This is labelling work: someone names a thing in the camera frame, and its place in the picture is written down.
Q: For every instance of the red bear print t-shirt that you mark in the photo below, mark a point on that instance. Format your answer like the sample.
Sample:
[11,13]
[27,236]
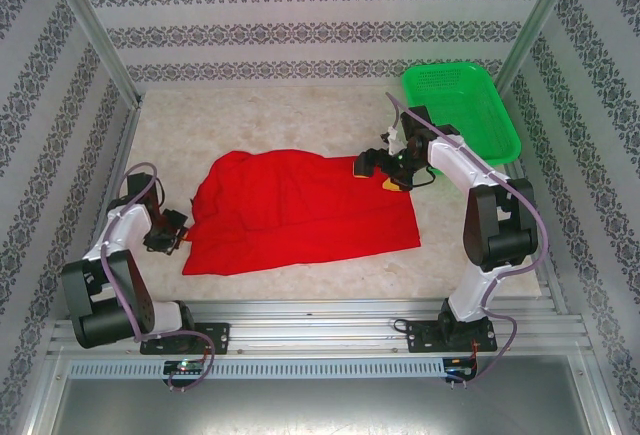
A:
[300,215]

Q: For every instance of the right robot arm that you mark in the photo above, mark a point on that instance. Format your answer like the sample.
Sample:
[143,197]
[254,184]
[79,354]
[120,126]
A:
[500,235]

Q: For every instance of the green plastic basket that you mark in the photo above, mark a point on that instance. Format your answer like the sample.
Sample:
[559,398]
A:
[470,105]

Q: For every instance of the circuit board with green light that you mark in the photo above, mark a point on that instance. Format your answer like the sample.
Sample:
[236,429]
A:
[185,367]

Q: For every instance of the circuit board with blue light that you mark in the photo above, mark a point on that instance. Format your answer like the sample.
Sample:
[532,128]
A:
[457,367]

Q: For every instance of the grey metal panel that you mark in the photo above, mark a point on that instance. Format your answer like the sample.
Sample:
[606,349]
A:
[320,405]

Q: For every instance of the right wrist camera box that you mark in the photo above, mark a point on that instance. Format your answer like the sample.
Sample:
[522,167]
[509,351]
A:
[392,142]

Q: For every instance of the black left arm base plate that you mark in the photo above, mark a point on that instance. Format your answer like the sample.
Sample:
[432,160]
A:
[217,337]

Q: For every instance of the aluminium mounting rail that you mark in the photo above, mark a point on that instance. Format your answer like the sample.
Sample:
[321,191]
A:
[310,327]

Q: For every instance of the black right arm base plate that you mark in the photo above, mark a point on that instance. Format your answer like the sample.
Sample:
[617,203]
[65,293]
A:
[420,340]

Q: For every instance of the aluminium frame post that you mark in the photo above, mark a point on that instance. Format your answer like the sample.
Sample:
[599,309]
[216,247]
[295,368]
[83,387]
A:
[90,20]
[540,20]

